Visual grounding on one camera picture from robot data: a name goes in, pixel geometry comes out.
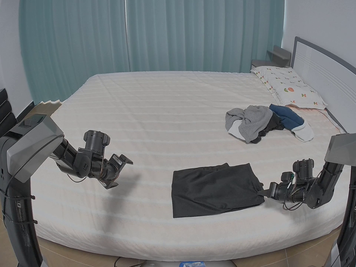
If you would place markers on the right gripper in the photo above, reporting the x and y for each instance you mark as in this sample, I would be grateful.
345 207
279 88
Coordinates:
279 191

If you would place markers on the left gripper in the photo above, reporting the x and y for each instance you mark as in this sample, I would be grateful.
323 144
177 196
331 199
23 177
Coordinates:
108 174

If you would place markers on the black T-shirt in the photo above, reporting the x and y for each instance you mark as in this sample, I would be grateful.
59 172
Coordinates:
214 189

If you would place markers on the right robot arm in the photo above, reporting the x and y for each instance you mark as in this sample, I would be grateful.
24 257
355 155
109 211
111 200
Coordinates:
339 149

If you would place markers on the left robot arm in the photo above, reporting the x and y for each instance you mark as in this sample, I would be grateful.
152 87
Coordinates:
33 146

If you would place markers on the bed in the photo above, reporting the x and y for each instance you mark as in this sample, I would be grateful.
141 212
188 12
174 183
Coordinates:
167 107

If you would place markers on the white garment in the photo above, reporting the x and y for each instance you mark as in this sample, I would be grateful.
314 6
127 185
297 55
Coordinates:
303 132

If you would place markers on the small black garment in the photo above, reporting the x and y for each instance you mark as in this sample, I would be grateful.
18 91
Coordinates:
274 124

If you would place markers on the dark blue garment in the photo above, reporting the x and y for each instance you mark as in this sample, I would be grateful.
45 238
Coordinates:
289 118

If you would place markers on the grey garment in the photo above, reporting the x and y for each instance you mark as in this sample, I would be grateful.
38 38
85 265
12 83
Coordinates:
251 121

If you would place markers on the white printed pillow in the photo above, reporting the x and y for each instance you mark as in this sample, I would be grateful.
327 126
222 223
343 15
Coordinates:
289 89

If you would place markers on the black chest of drawers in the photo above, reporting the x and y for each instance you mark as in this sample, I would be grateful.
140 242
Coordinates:
5 113

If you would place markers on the grey bedside table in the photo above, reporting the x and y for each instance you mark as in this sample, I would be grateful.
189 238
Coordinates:
274 58

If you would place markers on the blue-green curtain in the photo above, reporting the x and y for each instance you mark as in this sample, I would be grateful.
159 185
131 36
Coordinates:
200 26
75 37

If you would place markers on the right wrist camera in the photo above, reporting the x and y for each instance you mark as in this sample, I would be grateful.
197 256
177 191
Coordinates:
287 177

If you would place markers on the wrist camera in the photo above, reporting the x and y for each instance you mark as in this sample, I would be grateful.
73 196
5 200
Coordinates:
119 160
287 177

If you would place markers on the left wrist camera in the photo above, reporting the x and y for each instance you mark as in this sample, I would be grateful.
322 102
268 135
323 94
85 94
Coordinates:
119 160

